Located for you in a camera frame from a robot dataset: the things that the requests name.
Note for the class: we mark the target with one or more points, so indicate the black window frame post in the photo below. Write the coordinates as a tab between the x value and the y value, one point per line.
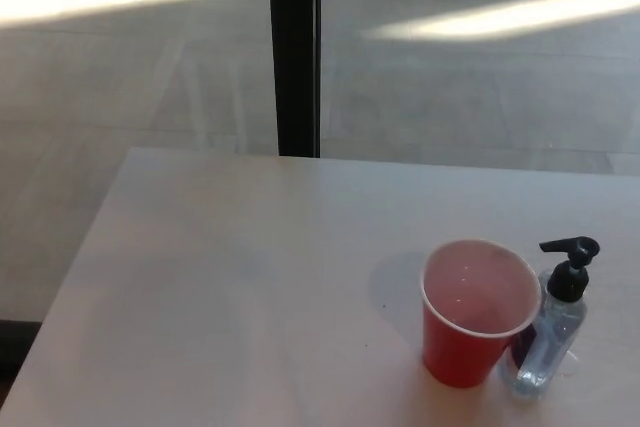
295	52

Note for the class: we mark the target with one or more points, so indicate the red plastic cup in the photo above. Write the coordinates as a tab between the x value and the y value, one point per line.
452	347

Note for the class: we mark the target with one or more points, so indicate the clear pump soap bottle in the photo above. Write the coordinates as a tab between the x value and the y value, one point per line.
550	327

